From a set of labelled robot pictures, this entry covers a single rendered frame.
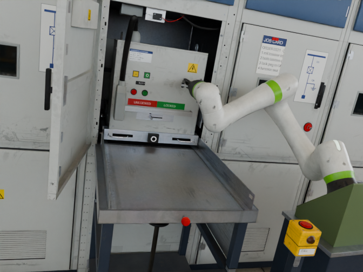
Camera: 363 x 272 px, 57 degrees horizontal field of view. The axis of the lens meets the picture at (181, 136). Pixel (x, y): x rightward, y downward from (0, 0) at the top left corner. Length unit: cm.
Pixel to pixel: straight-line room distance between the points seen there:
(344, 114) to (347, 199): 99
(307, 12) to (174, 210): 133
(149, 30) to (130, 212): 161
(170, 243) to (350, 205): 115
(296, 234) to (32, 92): 131
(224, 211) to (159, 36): 158
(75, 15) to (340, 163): 122
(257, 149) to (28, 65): 133
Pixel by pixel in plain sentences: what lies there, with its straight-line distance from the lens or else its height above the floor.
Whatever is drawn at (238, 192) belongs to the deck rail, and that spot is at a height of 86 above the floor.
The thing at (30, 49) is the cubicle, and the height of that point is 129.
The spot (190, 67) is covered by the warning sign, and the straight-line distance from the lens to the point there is 185.
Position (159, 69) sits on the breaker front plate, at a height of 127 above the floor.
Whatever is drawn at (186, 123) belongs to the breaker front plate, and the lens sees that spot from 191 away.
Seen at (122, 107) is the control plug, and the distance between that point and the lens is 170.
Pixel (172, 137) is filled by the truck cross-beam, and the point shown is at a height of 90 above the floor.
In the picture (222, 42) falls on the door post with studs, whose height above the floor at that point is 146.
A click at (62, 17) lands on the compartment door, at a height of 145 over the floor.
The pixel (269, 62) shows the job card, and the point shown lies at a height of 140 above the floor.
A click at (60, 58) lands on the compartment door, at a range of 112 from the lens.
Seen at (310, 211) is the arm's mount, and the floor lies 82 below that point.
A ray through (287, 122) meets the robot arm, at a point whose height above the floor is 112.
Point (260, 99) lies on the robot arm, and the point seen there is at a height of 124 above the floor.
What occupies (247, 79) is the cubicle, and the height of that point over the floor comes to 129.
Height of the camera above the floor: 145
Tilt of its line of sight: 16 degrees down
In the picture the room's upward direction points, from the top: 9 degrees clockwise
